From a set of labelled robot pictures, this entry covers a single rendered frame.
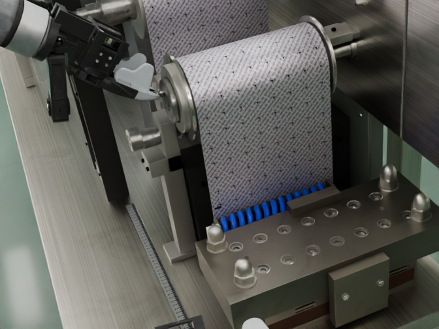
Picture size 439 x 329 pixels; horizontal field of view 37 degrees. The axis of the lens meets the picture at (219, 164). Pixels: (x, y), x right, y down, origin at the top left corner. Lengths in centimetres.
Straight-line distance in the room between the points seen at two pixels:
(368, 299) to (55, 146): 94
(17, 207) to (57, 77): 219
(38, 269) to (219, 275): 179
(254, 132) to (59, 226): 54
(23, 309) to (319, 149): 171
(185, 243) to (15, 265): 165
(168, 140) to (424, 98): 42
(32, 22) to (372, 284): 65
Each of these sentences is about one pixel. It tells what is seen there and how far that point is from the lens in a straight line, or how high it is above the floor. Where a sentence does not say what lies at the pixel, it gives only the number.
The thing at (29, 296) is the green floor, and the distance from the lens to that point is 269.
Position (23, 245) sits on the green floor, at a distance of 294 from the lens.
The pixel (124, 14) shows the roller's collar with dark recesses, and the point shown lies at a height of 133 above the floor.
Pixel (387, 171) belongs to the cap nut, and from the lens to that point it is 118.
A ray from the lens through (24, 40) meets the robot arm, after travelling 97.
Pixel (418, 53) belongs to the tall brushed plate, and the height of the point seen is 131.
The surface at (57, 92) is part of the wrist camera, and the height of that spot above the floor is 132.
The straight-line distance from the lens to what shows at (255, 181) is 114.
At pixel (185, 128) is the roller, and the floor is 122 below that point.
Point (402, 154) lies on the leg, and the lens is 149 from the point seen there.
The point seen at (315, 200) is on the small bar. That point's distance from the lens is 115.
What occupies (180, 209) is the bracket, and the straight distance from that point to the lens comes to 122.
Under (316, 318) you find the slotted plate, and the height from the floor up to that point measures 91.
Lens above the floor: 176
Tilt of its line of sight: 35 degrees down
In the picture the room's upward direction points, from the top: 9 degrees counter-clockwise
